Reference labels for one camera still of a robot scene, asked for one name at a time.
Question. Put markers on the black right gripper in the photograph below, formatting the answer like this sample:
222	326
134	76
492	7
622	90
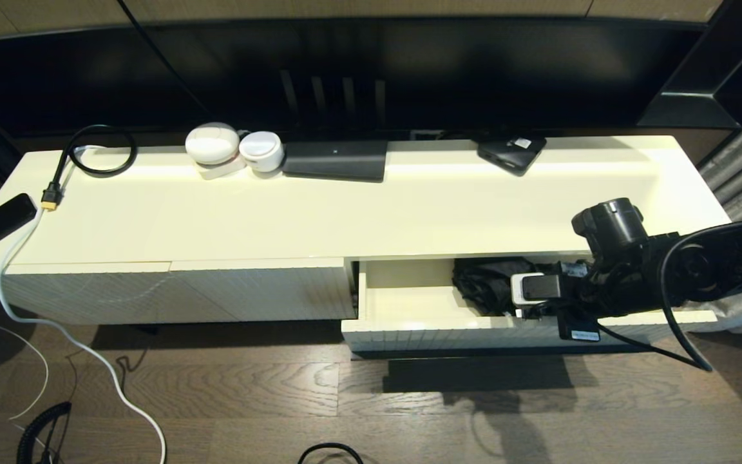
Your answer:
577	322

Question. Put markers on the black umbrella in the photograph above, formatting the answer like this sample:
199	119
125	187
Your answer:
484	283

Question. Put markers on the white fluted drawer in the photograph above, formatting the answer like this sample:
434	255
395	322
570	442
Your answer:
422	322

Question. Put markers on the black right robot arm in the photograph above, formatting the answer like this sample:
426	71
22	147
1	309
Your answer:
719	270

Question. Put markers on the white TV cabinet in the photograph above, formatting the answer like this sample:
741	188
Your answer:
248	219

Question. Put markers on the small black box white label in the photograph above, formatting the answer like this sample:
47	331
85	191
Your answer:
509	154

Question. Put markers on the black flat set-top box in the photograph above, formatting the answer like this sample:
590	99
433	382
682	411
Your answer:
335	160

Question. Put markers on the black television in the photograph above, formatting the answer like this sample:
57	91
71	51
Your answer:
409	64

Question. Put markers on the small white round device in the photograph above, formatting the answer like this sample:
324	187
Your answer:
261	149

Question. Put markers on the large white round device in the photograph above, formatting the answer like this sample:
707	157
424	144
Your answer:
211	144

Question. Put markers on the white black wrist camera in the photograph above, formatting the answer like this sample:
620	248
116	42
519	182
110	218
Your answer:
535	288

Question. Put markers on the black wall shelf unit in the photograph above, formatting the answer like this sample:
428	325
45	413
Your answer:
699	103

